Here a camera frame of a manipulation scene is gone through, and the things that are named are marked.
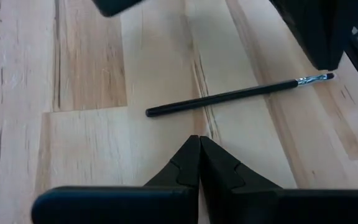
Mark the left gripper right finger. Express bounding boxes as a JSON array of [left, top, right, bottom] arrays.
[[200, 136, 281, 190]]

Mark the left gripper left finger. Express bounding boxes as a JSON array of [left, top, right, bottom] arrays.
[[144, 135, 201, 188]]

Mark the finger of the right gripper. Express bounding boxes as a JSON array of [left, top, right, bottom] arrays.
[[268, 0, 358, 72], [91, 0, 144, 18]]

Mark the black paintbrush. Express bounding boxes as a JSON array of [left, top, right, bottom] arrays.
[[145, 72, 336, 118]]

